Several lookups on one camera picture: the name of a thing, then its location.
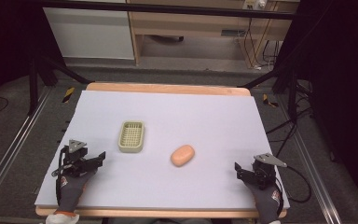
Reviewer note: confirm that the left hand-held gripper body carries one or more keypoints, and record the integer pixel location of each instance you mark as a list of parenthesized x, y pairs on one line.
[(74, 161)]

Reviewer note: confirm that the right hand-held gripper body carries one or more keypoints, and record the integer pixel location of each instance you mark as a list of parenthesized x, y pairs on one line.
[(264, 174)]

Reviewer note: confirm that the beige slotted soap dish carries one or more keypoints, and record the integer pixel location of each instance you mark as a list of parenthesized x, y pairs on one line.
[(131, 137)]

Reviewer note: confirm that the orange soap bar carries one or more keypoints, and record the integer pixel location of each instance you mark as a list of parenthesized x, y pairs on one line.
[(182, 155)]

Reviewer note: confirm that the yellow black floor marker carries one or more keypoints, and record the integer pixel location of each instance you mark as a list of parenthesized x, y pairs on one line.
[(269, 101), (68, 94)]

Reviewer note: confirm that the white table mat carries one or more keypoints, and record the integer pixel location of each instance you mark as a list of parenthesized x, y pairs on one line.
[(174, 183)]

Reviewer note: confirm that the black metal stand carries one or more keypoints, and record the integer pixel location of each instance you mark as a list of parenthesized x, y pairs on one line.
[(33, 87), (292, 90)]

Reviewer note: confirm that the wooden table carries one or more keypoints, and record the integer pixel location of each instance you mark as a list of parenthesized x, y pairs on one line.
[(167, 89)]

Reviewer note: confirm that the dark curtain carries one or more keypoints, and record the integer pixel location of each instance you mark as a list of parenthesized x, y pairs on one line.
[(6, 40), (341, 77)]

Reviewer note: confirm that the white cabinet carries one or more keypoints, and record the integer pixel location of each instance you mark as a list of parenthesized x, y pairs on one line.
[(90, 31)]

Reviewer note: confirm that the wooden desk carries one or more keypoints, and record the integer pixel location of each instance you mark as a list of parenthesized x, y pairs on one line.
[(192, 26)]

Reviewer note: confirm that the white power strip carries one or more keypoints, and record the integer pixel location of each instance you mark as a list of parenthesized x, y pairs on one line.
[(254, 3)]

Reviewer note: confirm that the aluminium floor rail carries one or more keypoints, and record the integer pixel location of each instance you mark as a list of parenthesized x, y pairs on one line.
[(315, 174), (15, 146)]

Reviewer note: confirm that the black frame crossbar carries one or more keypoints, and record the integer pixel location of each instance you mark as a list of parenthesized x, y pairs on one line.
[(167, 8)]

